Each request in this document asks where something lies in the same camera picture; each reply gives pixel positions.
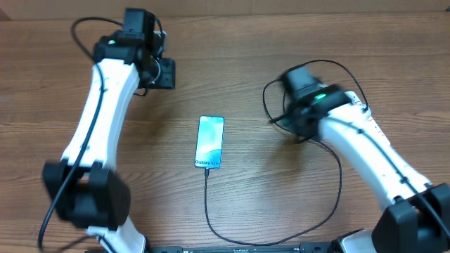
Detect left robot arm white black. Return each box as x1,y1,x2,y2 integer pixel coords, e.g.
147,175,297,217
42,8,176,252

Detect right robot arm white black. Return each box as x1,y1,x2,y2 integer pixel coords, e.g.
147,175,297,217
280,67,449,253

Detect Samsung Galaxy smartphone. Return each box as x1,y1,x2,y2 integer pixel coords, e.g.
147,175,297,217
194,115,224,169

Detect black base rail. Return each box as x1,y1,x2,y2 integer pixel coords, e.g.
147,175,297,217
150,242,343,253

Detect black charger cable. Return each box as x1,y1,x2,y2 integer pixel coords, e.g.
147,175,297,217
203,59,370,247

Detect white power strip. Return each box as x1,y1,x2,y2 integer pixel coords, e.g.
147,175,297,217
345,91,391,146

